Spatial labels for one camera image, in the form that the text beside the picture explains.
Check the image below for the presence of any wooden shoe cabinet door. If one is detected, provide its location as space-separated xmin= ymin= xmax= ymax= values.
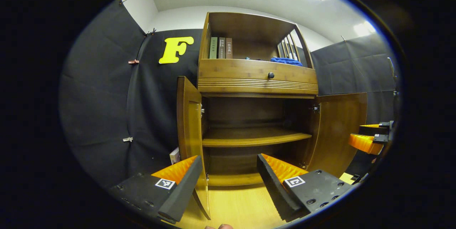
xmin=306 ymin=93 xmax=367 ymax=179
xmin=176 ymin=76 xmax=211 ymax=220

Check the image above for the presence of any wooden double-door shoe cabinet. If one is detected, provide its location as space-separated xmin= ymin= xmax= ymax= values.
xmin=176 ymin=12 xmax=367 ymax=220

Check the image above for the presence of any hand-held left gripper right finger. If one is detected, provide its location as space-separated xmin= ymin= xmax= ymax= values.
xmin=256 ymin=153 xmax=357 ymax=222

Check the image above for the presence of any ceiling light panel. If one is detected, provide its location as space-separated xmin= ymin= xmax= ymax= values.
xmin=353 ymin=21 xmax=376 ymax=37

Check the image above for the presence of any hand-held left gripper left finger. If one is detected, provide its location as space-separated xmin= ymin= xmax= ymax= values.
xmin=109 ymin=155 xmax=203 ymax=224

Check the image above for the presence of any blue towel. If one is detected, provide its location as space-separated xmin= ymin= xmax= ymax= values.
xmin=270 ymin=57 xmax=304 ymax=67

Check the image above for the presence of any black backdrop cloth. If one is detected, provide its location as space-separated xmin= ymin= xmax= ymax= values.
xmin=59 ymin=0 xmax=398 ymax=187

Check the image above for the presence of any wooden drawer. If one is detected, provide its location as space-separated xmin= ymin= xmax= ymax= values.
xmin=197 ymin=59 xmax=318 ymax=96

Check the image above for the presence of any wooden inner shelf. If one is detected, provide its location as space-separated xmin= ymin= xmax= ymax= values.
xmin=202 ymin=126 xmax=312 ymax=147

